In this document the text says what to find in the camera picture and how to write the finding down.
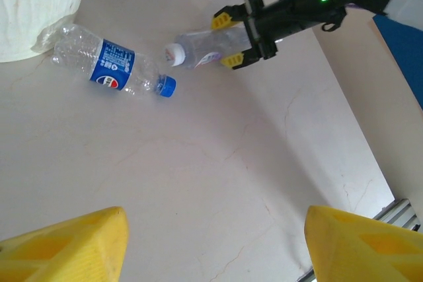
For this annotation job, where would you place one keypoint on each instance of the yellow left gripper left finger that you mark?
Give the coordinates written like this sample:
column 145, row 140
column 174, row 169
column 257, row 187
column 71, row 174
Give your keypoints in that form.
column 66, row 255

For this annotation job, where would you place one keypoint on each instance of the Ganten clear water bottle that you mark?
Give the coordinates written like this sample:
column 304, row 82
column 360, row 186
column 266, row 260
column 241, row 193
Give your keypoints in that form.
column 198, row 47

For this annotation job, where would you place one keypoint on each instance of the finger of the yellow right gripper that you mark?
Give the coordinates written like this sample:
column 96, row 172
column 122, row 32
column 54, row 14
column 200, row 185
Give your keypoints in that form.
column 236, row 60
column 228, row 18

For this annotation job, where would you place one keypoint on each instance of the aluminium side rail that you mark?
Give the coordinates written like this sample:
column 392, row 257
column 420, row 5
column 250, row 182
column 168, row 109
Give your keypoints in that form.
column 403, row 214

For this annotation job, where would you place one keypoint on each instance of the Pepsi blue label bottle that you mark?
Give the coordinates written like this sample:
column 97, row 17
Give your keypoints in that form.
column 112, row 67

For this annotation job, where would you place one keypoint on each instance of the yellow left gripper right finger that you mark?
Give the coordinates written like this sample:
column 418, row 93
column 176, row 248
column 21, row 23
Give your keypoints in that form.
column 363, row 255

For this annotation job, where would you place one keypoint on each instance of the white ribbed plastic bin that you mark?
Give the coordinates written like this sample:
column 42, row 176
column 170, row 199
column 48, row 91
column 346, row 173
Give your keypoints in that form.
column 39, row 4

